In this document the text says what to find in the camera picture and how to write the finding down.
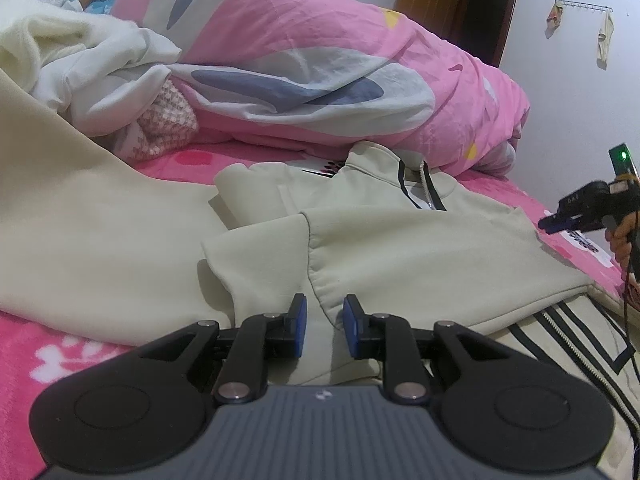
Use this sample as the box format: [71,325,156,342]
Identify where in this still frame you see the hanging beige cloth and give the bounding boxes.
[596,12,616,68]
[545,1,566,38]

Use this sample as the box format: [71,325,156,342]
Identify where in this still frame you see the white garment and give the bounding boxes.
[32,27,183,138]

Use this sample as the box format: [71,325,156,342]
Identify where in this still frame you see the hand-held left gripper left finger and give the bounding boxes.
[137,294,307,403]

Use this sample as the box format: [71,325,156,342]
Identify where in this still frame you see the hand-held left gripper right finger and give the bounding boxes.
[342,294,511,403]

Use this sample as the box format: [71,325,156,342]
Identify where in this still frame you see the pink floral bed blanket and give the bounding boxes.
[0,140,640,480]

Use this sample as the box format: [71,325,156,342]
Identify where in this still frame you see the pink floral quilt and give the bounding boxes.
[110,0,531,181]

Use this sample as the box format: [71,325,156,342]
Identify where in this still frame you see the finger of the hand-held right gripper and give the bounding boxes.
[537,211,592,235]

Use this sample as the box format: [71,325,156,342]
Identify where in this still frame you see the beige zip jacket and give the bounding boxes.
[0,67,640,480]

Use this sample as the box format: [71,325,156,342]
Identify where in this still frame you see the metal wall hook rack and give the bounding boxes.
[557,0,613,13]

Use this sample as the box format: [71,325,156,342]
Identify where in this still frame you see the person's right hand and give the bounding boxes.
[605,210,640,281]

